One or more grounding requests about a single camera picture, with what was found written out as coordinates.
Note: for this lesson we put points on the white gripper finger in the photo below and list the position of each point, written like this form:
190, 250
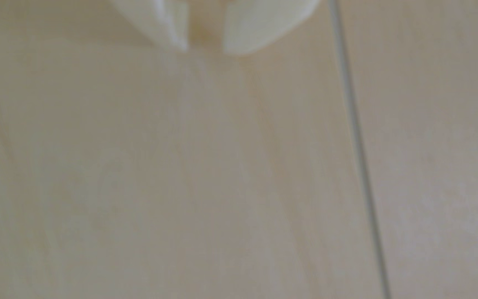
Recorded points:
156, 20
259, 23

